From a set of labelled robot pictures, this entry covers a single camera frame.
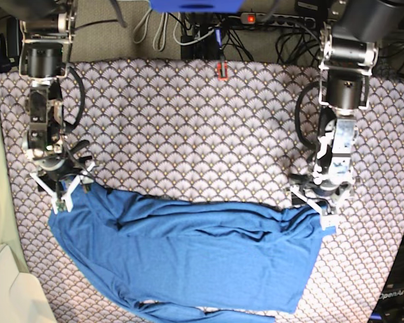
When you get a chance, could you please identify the black power strip red switch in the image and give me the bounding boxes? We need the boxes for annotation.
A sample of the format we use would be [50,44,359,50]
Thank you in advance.
[238,12,316,30]

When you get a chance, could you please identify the blue box top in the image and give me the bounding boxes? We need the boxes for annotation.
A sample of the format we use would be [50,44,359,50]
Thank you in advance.
[150,0,243,13]

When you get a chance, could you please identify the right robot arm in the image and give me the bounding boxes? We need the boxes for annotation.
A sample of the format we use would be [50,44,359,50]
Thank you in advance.
[0,1,88,196]

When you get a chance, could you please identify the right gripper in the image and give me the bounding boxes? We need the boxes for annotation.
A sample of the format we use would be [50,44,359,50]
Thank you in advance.
[30,156,93,194]

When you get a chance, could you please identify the red table clamp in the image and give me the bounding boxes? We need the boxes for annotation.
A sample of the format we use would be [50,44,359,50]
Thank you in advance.
[216,61,228,81]

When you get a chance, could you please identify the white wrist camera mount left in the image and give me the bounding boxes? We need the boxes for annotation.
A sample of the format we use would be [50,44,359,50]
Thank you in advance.
[290,183,353,230]

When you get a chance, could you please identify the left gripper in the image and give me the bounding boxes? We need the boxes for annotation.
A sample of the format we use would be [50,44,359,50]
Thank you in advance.
[301,174,354,200]

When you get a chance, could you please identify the blue T-shirt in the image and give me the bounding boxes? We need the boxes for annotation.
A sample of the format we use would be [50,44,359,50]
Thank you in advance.
[48,185,336,322]

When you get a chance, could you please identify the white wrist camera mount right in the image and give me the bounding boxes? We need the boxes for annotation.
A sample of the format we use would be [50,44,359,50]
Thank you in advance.
[29,161,96,214]

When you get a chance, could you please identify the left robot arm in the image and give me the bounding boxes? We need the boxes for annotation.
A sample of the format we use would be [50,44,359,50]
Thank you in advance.
[290,1,404,215]

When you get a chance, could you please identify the fan-patterned tablecloth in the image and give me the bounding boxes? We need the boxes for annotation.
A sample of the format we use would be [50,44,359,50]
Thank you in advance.
[0,59,404,322]

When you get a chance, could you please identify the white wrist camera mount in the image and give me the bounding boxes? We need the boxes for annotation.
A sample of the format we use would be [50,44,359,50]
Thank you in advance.
[290,183,353,230]
[29,161,96,214]

